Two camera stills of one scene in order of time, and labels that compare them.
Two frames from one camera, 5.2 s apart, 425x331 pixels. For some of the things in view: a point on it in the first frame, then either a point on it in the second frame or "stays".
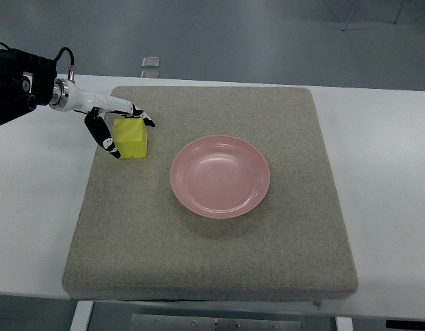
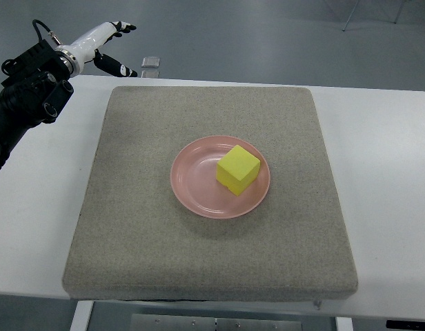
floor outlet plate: x=150 y=62 stays
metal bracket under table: x=163 y=323 stays
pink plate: x=220 y=177 stays
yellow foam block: x=130 y=137 -> x=237 y=169
